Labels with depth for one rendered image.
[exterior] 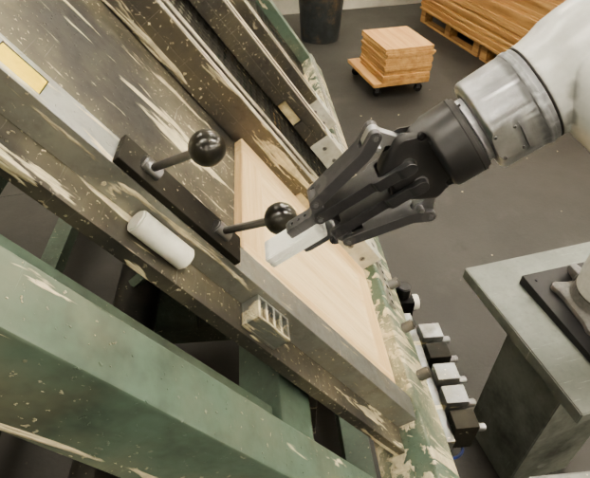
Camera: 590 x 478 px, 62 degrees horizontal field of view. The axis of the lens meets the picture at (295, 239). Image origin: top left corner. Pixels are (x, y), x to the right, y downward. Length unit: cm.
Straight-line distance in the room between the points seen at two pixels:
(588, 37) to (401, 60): 383
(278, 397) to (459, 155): 45
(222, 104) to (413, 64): 344
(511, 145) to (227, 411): 34
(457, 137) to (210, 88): 61
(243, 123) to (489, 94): 63
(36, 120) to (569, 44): 48
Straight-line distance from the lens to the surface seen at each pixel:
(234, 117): 99
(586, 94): 45
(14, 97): 55
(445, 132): 45
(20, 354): 38
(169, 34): 94
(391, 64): 424
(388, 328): 114
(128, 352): 42
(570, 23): 47
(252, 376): 80
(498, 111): 45
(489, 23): 524
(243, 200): 83
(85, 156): 56
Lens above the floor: 177
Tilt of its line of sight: 40 degrees down
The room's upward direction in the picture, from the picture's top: straight up
